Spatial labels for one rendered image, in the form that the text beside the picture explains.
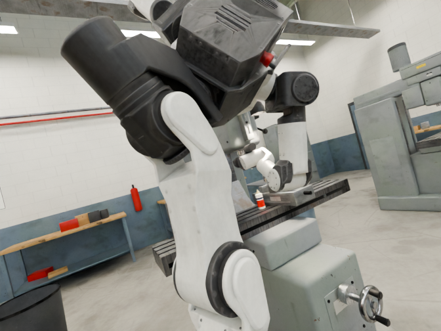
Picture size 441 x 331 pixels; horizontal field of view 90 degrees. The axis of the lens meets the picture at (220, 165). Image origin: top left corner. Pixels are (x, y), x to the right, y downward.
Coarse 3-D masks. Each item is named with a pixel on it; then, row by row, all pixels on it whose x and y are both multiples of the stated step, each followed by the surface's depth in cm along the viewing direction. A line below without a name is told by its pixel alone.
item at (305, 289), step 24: (288, 264) 96; (312, 264) 91; (336, 264) 88; (264, 288) 103; (288, 288) 87; (312, 288) 80; (336, 288) 85; (360, 288) 91; (288, 312) 91; (312, 312) 79; (336, 312) 83
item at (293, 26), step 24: (0, 0) 235; (24, 0) 242; (48, 0) 250; (72, 0) 257; (96, 0) 268; (120, 0) 281; (288, 24) 427; (312, 24) 450; (336, 24) 487; (48, 120) 426
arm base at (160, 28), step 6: (186, 0) 66; (180, 6) 66; (174, 12) 66; (180, 12) 65; (168, 18) 66; (174, 18) 65; (180, 18) 66; (156, 24) 68; (162, 24) 66; (168, 24) 65; (174, 24) 66; (156, 30) 72; (162, 30) 66; (168, 30) 66; (174, 30) 67; (162, 36) 71; (168, 36) 67; (174, 36) 68; (168, 42) 70
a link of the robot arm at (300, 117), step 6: (288, 108) 71; (294, 108) 68; (300, 108) 68; (288, 114) 71; (294, 114) 68; (300, 114) 68; (282, 120) 70; (288, 120) 69; (294, 120) 68; (300, 120) 68
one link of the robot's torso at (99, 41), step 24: (96, 24) 36; (72, 48) 36; (96, 48) 36; (120, 48) 38; (144, 48) 41; (168, 48) 45; (96, 72) 38; (120, 72) 38; (144, 72) 40; (168, 72) 44; (120, 96) 40; (192, 96) 52; (216, 120) 51
